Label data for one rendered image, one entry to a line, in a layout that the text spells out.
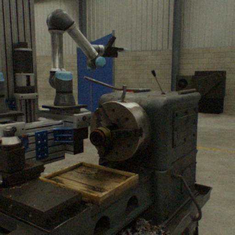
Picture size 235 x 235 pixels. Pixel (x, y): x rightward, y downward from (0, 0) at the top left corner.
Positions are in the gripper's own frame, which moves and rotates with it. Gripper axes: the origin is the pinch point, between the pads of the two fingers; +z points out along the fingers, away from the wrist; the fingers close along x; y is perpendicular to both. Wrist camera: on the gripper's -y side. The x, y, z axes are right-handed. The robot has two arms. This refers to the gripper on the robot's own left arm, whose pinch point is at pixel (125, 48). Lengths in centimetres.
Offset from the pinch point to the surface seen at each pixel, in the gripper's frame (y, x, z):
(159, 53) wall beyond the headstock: 36, -784, 621
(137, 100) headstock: 25, 75, -34
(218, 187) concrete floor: 160, -8, 150
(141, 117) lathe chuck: 30, 90, -40
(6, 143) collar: 32, 102, -104
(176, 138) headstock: 46, 86, -12
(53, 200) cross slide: 45, 122, -93
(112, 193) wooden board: 55, 112, -65
